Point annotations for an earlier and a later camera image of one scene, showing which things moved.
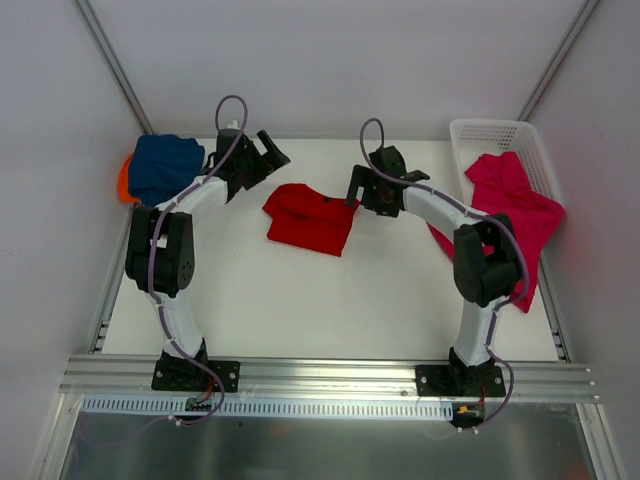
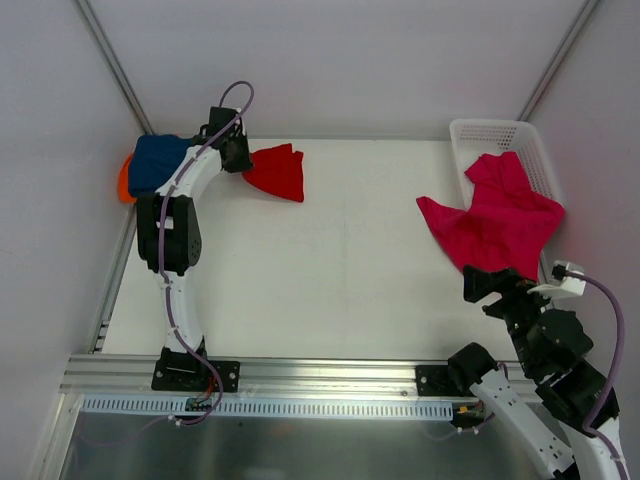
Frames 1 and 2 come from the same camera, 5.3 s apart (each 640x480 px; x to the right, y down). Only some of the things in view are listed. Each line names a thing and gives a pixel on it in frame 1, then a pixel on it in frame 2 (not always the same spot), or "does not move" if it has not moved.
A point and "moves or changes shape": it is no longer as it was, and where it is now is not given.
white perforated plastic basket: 472,139 does not move
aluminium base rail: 325,378 does not move
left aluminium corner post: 89,16 does not move
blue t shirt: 162,162 does not move
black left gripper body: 258,163 → 238,155
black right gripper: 365,185 → 503,295
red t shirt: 305,219 moves or changes shape
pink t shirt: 501,186 does not move
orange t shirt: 124,183 does not move
